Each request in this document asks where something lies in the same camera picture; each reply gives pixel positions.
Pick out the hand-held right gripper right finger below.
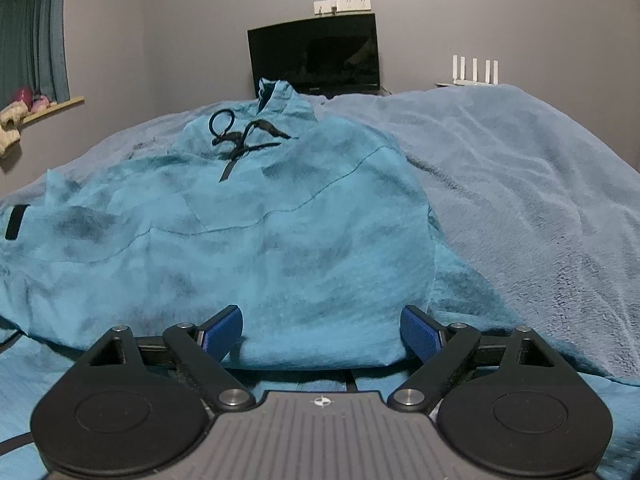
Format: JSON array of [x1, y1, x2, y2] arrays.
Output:
[[391, 304, 567, 412]]

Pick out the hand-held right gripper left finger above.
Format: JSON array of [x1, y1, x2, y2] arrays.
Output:
[[80, 304, 256, 411]]

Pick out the teal hoodie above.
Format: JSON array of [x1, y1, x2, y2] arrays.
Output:
[[0, 78, 640, 480]]

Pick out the light blue fleece blanket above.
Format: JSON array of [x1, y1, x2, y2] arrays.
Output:
[[0, 82, 640, 381]]

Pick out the white router with antennas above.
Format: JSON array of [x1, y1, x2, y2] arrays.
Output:
[[435, 54, 500, 87]]

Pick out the wooden window sill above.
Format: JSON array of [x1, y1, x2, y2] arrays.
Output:
[[20, 96, 85, 124]]

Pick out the black monitor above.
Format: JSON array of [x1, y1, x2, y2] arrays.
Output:
[[247, 13, 381, 100]]

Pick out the beige knitted cloth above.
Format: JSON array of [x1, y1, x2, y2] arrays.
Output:
[[0, 102, 29, 159]]

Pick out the pink toy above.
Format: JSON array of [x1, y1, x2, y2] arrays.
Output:
[[12, 86, 51, 112]]

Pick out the white power strip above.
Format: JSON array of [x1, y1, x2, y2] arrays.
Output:
[[314, 0, 372, 15]]

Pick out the teal curtain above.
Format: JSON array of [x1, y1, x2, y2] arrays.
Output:
[[0, 0, 71, 107]]

